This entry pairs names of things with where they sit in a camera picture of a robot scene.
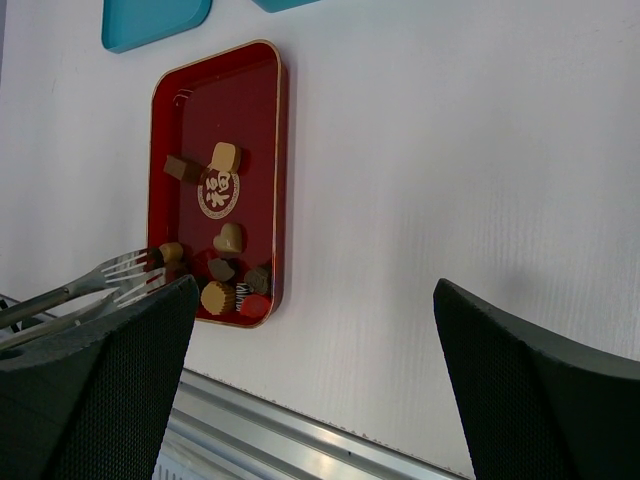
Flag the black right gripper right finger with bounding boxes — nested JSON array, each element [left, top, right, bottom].
[[433, 279, 639, 479]]

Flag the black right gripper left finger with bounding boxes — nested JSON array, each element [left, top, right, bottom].
[[1, 276, 199, 479]]

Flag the silver metal tongs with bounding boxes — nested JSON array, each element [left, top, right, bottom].
[[1, 247, 176, 353]]

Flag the brown trapezoid chocolate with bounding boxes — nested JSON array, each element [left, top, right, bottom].
[[164, 261, 189, 278]]

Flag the teal tin lid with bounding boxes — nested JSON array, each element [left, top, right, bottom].
[[101, 0, 213, 53]]

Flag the tan round fluted chocolate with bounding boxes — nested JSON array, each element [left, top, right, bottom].
[[200, 281, 236, 315]]

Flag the tan oval ridged chocolate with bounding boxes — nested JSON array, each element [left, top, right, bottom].
[[158, 242, 184, 264]]

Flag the brown lips chocolate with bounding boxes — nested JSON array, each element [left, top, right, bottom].
[[207, 258, 239, 284]]

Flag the black white striped chocolate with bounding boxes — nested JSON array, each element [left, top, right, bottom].
[[235, 282, 252, 311]]

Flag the red lips chocolate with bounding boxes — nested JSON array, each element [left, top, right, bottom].
[[240, 293, 270, 319]]

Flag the dark crown chocolate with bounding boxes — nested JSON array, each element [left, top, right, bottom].
[[244, 264, 272, 295]]

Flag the tan heart chocolate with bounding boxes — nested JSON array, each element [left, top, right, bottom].
[[212, 223, 244, 254]]

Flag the brown marbled bar chocolate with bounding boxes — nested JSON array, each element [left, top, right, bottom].
[[163, 155, 203, 185]]

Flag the tan rounded square chocolate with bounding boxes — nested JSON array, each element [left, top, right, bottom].
[[209, 142, 242, 173]]

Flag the red rectangular tray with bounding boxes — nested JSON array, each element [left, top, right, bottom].
[[147, 40, 289, 328]]

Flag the teal square tin box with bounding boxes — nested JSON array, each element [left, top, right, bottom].
[[253, 0, 318, 13]]

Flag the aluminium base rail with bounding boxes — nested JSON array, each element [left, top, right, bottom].
[[152, 370, 455, 479]]

